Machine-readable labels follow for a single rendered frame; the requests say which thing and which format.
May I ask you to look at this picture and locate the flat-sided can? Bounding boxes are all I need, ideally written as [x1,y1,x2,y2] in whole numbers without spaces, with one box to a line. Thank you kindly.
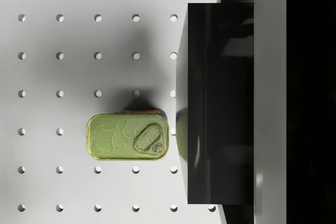
[86,108,169,162]

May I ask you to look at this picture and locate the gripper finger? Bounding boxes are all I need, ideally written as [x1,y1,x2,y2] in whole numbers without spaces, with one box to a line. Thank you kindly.
[175,3,255,104]
[175,103,255,205]

